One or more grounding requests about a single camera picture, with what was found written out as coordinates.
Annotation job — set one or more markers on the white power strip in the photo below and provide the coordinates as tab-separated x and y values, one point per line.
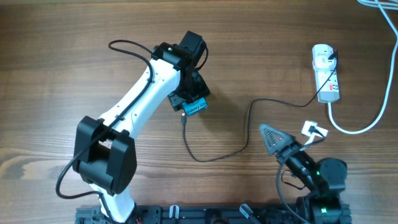
326	81

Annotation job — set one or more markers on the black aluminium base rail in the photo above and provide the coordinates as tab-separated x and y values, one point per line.
175	214

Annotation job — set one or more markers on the Galaxy S25 smartphone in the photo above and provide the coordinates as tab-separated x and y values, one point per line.
195	107

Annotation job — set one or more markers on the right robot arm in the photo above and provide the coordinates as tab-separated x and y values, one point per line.
325	178

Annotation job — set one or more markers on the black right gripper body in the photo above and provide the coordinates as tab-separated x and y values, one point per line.
289	152

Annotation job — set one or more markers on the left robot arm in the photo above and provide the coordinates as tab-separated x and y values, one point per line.
105	152

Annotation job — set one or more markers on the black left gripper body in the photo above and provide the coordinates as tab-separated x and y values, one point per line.
194	88

